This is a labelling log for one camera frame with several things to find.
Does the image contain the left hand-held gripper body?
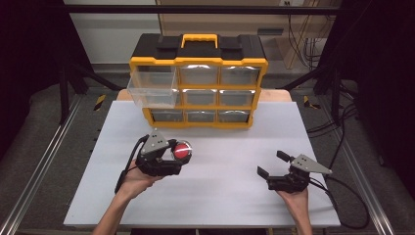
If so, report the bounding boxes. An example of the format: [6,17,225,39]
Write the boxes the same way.
[134,128,184,178]

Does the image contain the black horizontal frame bar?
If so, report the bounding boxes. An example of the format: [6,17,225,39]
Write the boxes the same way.
[63,4,355,16]

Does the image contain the black floor cables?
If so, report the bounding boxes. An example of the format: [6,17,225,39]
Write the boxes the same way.
[305,81,360,170]

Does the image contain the round red lidded clear container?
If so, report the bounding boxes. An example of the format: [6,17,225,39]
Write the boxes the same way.
[171,140,194,165]

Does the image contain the person's left hand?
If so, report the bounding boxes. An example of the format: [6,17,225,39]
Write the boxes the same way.
[121,160,164,201]

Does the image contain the right hand-held gripper black cable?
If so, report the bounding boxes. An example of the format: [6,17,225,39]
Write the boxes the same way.
[307,175,372,230]

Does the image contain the transparent plastic drawer bin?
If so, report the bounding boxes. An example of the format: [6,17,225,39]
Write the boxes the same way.
[126,70,180,110]

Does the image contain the black metal stand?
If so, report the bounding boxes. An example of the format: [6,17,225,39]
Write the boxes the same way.
[279,64,343,123]
[58,60,125,125]

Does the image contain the yellow black hazard tape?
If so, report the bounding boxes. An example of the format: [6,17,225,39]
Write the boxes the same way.
[93,94,108,112]
[302,95,323,111]

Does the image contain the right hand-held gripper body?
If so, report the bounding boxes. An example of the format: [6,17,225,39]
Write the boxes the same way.
[266,154,334,193]

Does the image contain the set of small clear drawers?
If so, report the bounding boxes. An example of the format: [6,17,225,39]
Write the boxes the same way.
[150,64,262,124]

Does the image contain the hanging cable bundle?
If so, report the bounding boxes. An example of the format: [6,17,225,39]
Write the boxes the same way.
[288,14,328,71]

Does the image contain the yellow black drawer organizer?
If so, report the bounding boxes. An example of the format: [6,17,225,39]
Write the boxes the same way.
[129,33,269,129]

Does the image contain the person's right hand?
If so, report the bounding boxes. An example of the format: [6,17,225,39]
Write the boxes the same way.
[276,187,310,213]

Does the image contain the aluminium floor rail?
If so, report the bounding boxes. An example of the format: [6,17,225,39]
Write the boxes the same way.
[321,97,396,235]
[0,94,83,235]

